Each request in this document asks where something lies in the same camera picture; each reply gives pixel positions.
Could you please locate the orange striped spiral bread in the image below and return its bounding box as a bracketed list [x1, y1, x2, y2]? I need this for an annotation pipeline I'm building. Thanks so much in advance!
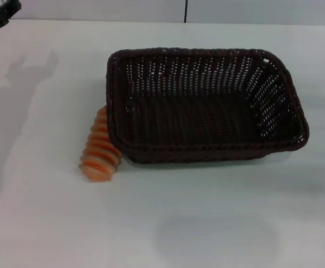
[78, 105, 122, 182]

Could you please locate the dark brown woven basket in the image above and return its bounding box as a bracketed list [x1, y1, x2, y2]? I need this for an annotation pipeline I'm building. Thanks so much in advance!
[105, 47, 310, 165]

